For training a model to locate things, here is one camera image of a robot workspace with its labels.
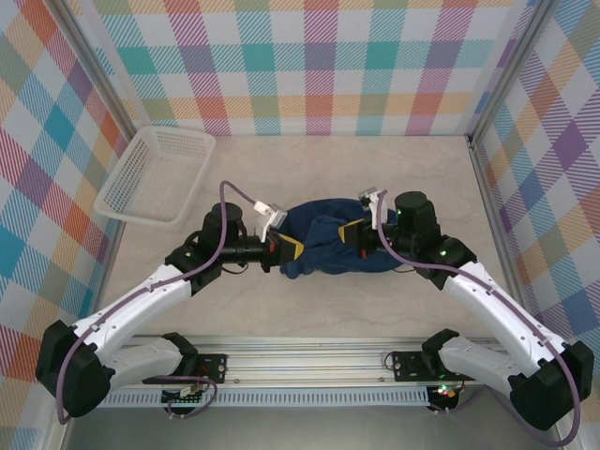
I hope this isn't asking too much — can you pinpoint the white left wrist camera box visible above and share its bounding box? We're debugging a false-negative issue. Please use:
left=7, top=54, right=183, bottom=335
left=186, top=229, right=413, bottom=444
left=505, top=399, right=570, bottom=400
left=252, top=200, right=288, bottom=245

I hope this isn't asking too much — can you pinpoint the aluminium frame post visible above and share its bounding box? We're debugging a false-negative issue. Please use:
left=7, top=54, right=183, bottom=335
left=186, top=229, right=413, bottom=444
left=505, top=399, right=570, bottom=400
left=54, top=0, right=142, bottom=137
left=466, top=0, right=557, bottom=142

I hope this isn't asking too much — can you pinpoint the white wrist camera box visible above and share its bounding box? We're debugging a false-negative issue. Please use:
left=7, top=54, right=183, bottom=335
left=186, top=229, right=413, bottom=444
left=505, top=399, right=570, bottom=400
left=252, top=200, right=288, bottom=245
left=357, top=187, right=389, bottom=232

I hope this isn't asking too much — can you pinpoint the white plastic mesh basket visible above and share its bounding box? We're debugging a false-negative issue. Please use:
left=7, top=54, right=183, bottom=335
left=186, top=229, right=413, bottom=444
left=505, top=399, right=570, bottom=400
left=92, top=125, right=218, bottom=234

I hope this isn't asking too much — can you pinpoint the dark blue t-shirt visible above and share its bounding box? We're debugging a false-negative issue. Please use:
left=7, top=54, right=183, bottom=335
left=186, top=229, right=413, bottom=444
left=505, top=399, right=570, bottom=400
left=277, top=198, right=410, bottom=281

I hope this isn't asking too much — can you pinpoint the aluminium floor edge profile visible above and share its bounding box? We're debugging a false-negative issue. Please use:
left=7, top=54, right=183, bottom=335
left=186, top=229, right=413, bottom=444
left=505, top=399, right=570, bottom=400
left=467, top=134, right=585, bottom=450

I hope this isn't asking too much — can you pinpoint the small black circuit board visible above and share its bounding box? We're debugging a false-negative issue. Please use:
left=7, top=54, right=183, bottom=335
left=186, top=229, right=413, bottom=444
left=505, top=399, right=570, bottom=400
left=161, top=387, right=206, bottom=405

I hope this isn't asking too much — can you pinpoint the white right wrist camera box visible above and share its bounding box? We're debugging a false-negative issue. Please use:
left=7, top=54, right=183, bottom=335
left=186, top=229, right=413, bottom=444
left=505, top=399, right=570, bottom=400
left=357, top=187, right=389, bottom=232

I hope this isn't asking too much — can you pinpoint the grey metal front panel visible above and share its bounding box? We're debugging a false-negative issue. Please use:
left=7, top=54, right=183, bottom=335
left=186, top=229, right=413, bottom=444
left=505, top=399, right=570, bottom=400
left=60, top=405, right=563, bottom=450

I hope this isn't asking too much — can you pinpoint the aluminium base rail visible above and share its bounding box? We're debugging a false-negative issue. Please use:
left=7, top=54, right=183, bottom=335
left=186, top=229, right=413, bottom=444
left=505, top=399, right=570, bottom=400
left=100, top=333, right=498, bottom=388

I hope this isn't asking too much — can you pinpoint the white slotted cable duct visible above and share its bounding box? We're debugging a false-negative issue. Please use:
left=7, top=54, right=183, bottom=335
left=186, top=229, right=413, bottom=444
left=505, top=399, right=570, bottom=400
left=100, top=386, right=430, bottom=408

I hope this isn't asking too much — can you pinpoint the small circuit board with lights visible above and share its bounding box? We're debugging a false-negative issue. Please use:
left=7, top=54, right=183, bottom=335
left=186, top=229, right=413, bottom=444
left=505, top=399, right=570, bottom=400
left=429, top=383, right=459, bottom=402

